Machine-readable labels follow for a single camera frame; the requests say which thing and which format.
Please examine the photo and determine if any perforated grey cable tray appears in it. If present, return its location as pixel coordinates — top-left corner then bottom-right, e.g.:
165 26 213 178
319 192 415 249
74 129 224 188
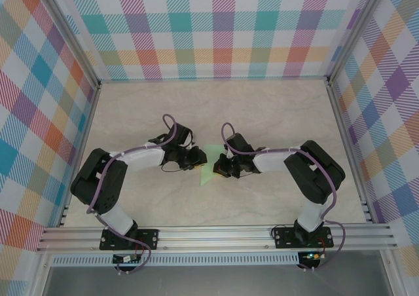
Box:
50 251 301 267

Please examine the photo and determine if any grey metal panel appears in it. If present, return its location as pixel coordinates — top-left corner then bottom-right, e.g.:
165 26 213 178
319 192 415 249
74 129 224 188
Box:
42 265 392 296

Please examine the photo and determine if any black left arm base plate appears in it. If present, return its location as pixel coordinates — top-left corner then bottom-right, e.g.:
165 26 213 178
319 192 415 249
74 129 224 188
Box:
100 229 160 251

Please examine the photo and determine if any thin black left gripper cable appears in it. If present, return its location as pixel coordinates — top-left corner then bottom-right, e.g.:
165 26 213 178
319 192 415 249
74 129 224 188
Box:
160 162 187 175

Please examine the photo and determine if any aluminium table end rail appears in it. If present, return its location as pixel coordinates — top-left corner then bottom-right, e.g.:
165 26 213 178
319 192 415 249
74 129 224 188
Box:
98 75 330 83

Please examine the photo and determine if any long aluminium mounting rail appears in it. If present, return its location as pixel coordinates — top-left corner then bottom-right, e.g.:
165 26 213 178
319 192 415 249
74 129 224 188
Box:
35 225 399 253

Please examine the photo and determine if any light green paper sheet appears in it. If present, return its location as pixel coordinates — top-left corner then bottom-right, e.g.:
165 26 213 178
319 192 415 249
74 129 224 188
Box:
198 143 222 187

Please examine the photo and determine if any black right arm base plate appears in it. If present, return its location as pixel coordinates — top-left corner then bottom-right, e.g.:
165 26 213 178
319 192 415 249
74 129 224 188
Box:
274 227 334 250

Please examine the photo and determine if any aluminium frame post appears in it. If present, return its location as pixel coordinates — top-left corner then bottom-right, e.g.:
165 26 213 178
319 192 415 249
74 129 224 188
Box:
325 0 387 86
32 0 102 89

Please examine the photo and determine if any aluminium table side rail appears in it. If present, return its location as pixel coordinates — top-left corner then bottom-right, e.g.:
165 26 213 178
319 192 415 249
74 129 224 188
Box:
325 78 376 225
58 83 101 228

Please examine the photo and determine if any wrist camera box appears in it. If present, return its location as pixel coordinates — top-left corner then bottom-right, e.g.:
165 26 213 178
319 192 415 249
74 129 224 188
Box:
172 124 197 148
223 134 253 156

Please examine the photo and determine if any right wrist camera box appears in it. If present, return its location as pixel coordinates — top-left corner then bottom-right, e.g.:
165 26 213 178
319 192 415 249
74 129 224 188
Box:
223 134 253 156

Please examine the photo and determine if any thin black base cable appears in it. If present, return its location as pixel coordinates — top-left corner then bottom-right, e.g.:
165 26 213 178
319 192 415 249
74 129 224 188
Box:
270 221 297 242

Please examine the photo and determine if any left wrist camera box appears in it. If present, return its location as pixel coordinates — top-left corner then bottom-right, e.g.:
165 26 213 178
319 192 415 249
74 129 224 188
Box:
172 124 197 148

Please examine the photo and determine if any short aluminium frame bar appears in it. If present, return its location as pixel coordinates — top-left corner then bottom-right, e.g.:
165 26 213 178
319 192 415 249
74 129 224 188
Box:
379 248 403 296
31 252 53 296

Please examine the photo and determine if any small black circuit board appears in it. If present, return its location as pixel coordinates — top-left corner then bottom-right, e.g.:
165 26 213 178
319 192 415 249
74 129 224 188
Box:
112 254 142 265

